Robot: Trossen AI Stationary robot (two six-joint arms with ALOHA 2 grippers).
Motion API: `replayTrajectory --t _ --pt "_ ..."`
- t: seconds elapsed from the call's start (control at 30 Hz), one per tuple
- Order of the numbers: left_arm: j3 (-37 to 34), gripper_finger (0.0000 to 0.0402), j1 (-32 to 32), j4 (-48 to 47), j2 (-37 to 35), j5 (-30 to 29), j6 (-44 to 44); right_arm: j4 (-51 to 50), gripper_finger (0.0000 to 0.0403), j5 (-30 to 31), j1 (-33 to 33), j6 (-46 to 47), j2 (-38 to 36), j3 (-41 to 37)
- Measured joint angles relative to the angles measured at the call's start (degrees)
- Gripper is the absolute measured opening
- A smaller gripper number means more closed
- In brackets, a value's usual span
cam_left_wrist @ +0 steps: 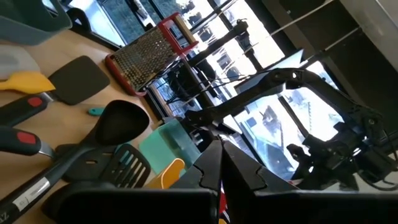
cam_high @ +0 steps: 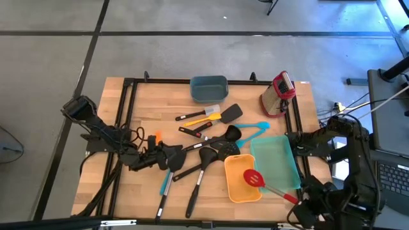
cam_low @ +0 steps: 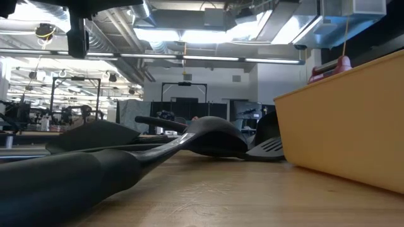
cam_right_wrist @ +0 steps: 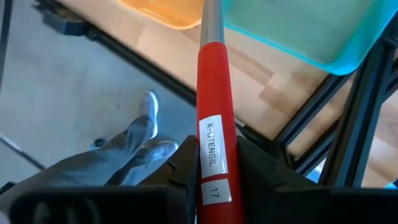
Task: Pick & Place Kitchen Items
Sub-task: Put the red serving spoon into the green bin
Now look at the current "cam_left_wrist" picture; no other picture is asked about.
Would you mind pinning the teal plastic tray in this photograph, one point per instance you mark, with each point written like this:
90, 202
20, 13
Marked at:
168, 146

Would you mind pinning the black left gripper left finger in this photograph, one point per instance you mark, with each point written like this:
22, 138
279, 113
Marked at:
140, 205

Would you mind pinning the orange plastic bin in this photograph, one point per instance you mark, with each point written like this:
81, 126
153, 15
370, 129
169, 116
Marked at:
172, 174

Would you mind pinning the steel box grater red trim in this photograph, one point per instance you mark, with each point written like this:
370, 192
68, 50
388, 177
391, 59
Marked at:
140, 59

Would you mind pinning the small black ladle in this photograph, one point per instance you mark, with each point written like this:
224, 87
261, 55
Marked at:
119, 123

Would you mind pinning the yellow silicone spatula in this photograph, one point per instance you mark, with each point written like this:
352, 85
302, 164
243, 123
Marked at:
28, 82

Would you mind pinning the grey-blue plastic bin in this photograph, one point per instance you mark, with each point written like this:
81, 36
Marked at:
28, 25

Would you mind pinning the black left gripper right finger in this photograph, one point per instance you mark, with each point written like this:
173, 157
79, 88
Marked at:
280, 208

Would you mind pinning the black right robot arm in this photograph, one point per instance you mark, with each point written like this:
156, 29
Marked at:
311, 77

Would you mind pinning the short teal scraper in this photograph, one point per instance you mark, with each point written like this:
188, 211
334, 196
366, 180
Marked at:
95, 111

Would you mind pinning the thin black slotted spatula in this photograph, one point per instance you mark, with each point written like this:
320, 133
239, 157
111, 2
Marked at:
127, 168

